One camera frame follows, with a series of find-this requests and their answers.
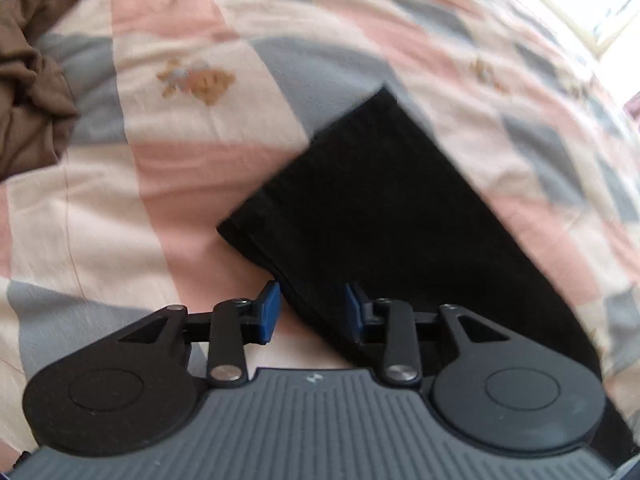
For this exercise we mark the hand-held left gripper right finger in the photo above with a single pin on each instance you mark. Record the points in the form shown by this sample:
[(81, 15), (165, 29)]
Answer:
[(353, 310)]

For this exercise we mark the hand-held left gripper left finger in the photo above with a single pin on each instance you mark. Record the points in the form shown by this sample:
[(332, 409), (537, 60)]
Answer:
[(268, 310)]

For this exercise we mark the black pants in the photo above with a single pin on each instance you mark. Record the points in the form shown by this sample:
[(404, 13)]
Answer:
[(400, 220)]

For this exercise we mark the brown garment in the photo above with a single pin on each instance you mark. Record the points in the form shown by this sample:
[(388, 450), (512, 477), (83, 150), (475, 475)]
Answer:
[(30, 90)]

